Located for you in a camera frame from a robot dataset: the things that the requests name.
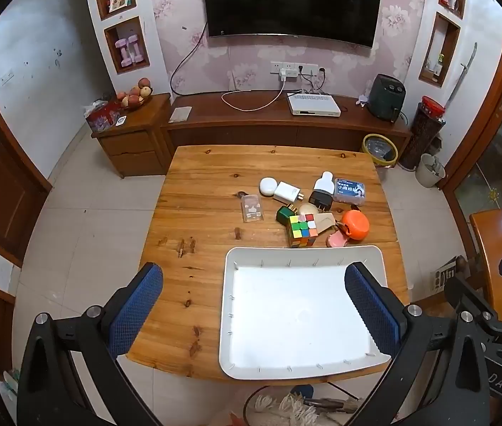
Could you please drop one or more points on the pink dumbbell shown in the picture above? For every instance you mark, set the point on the pink dumbbell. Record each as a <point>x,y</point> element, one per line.
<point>135,49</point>
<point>123,52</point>

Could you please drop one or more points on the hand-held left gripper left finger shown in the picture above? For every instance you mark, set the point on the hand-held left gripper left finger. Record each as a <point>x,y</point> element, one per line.
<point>138,308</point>

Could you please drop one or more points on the white paper card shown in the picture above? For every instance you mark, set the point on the white paper card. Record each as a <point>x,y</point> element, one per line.
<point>180,114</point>

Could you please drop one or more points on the white plug charger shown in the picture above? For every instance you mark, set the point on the white plug charger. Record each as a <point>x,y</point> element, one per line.
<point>286,191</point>

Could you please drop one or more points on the grey toy sword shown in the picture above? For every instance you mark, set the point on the grey toy sword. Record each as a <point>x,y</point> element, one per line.
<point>462,75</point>

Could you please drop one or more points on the printed cardboard box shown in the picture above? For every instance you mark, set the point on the printed cardboard box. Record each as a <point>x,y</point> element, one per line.
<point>446,275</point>

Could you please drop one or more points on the white set-top box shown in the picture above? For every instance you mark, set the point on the white set-top box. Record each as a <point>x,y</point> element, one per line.
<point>313,104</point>

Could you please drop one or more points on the wooden drawer cabinet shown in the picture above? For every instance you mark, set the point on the wooden drawer cabinet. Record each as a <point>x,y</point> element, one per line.
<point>131,142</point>

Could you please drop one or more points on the pink plastic dispenser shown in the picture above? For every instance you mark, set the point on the pink plastic dispenser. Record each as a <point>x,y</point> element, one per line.
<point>335,240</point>

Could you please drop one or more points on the clear plastic case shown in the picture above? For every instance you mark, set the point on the clear plastic case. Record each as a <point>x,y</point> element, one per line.
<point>252,209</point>

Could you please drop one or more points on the orange round container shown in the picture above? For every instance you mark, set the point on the orange round container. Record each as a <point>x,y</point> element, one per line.
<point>355,225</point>

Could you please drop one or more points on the long wooden television cabinet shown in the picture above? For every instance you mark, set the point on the long wooden television cabinet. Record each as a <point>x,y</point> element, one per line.
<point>242,128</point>

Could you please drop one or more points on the black plug charger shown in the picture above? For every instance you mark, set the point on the black plug charger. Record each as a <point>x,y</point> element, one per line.
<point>320,199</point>

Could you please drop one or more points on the white plastic tray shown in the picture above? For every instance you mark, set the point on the white plastic tray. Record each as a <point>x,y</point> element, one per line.
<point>291,319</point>

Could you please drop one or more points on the white wall outlet strip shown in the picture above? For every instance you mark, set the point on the white wall outlet strip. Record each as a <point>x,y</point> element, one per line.
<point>295,70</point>

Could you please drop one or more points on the white bucket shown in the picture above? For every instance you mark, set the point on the white bucket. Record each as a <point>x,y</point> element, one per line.
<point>429,172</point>

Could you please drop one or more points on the white bottle-shaped board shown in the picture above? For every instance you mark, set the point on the white bottle-shaped board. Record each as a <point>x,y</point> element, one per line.
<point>323,182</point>

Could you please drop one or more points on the monkey plush toy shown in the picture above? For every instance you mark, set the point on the monkey plush toy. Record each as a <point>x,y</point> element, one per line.
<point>133,95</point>

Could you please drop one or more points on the white light switch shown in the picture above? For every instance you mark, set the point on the white light switch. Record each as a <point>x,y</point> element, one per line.
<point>7,77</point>

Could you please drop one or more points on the red tissue box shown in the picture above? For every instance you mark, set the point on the red tissue box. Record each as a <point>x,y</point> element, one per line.
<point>100,117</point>

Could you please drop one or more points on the white mop head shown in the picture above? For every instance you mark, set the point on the white mop head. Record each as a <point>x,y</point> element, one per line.
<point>295,408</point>

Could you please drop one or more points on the green bottle with gold cap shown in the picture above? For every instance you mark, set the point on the green bottle with gold cap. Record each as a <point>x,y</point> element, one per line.
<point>284,216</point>

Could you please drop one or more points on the white round puck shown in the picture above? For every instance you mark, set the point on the white round puck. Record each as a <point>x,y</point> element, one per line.
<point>268,185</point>

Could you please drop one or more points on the dark green air fryer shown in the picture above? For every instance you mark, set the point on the dark green air fryer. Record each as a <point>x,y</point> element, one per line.
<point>386,97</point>

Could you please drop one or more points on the colourful puzzle cube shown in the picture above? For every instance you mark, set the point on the colourful puzzle cube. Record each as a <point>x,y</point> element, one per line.
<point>302,229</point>

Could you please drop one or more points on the small white gadget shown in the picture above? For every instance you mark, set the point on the small white gadget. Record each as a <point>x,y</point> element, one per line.
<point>121,121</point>

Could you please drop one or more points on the black flat television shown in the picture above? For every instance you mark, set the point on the black flat television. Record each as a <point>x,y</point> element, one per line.
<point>291,0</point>

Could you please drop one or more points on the brown patterned tall tube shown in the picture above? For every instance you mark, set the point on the brown patterned tall tube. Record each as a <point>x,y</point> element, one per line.
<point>419,137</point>

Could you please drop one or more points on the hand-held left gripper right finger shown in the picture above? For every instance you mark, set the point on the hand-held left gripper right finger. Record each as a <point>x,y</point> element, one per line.
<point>371,308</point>

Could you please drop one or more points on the beige wooden block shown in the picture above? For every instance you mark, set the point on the beige wooden block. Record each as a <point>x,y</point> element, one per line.
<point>324,222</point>

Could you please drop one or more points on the yellow rimmed bin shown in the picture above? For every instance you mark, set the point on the yellow rimmed bin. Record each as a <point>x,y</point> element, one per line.
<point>379,148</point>

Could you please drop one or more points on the blue label plastic box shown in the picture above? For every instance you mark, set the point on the blue label plastic box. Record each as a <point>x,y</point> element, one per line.
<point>349,191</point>

